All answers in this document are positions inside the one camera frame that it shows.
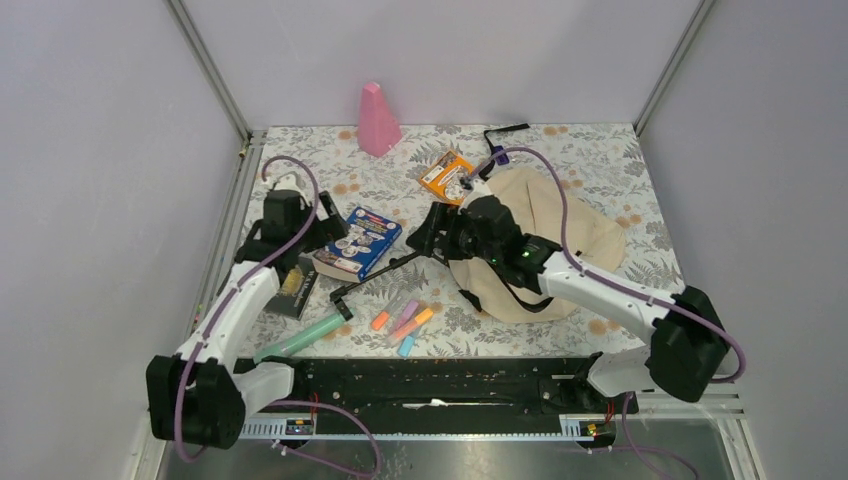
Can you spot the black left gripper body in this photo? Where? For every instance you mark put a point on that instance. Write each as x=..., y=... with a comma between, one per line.
x=323, y=231

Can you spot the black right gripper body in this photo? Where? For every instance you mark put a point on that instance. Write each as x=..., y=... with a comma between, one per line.
x=460, y=239

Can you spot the orange activity book box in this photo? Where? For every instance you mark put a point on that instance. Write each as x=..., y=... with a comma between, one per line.
x=442, y=178

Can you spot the cream canvas backpack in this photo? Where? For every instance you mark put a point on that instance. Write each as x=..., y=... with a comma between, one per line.
x=536, y=206

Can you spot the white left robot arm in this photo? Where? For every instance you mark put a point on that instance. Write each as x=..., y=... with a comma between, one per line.
x=218, y=351

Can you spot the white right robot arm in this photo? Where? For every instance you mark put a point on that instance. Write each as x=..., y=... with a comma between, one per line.
x=684, y=342

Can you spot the black notebook gold emblem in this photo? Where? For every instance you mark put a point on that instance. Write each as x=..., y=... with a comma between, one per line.
x=294, y=292

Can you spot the purple eraser block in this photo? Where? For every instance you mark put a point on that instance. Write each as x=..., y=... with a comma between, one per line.
x=500, y=157

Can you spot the floral patterned table mat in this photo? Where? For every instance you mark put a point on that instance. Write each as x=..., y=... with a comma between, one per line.
x=600, y=164

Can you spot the black folding tripod stand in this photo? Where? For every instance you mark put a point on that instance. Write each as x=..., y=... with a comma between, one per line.
x=337, y=296

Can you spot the pink highlighter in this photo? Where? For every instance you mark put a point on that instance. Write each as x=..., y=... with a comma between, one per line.
x=404, y=315

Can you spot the orange yellow highlighter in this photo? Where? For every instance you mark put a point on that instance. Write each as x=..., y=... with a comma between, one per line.
x=410, y=326

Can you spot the pink cone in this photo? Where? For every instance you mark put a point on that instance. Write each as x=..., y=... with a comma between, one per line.
x=378, y=128

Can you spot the mint green tube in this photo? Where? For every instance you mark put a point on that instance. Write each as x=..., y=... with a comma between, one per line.
x=292, y=345

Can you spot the light blue highlighter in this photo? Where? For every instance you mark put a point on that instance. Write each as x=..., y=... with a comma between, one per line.
x=405, y=347

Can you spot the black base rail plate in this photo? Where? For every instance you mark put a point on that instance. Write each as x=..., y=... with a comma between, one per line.
x=409, y=398

